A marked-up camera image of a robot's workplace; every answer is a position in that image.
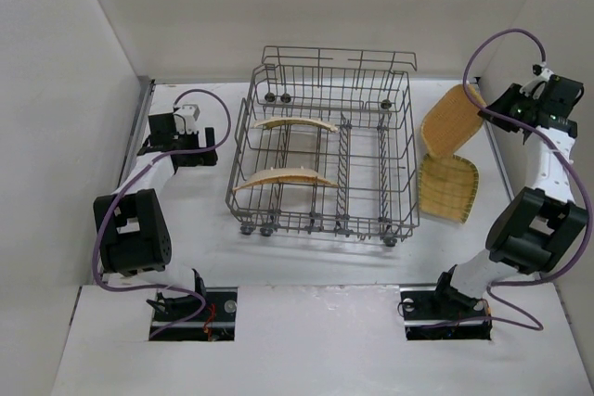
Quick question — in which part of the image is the orange square woven plate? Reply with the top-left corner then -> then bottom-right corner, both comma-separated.
420,84 -> 485,159

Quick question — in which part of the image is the yellow rectangular bamboo mat plate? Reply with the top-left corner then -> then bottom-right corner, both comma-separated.
252,117 -> 339,133

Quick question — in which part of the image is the orange fish-shaped woven plate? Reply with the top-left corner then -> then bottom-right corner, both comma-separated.
233,167 -> 339,192

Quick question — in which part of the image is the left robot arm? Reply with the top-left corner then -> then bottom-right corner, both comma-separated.
92,105 -> 220,292

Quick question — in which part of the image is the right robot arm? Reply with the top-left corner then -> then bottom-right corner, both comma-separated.
433,70 -> 589,308

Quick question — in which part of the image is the green-rimmed bamboo woven plate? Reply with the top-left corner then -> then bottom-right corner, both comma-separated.
419,154 -> 479,224

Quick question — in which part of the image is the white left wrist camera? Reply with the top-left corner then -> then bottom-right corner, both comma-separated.
173,104 -> 200,134

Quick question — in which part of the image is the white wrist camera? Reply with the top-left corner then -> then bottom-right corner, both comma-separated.
521,61 -> 554,97
173,104 -> 200,134

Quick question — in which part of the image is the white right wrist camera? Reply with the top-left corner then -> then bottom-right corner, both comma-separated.
521,61 -> 554,97

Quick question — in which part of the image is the aluminium rail left side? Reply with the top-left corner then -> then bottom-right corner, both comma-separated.
90,76 -> 157,286

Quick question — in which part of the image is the grey wire dish rack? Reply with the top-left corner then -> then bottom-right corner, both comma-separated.
226,45 -> 420,247

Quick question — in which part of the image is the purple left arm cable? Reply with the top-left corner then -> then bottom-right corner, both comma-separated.
92,89 -> 233,340

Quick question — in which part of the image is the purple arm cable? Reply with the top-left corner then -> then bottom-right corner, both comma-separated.
463,29 -> 594,331
92,89 -> 233,340

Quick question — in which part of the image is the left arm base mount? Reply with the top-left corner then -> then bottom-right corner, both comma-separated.
147,287 -> 239,342

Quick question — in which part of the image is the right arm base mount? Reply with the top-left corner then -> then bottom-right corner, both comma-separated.
397,286 -> 492,341

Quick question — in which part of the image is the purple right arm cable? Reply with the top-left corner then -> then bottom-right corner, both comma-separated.
463,29 -> 594,331

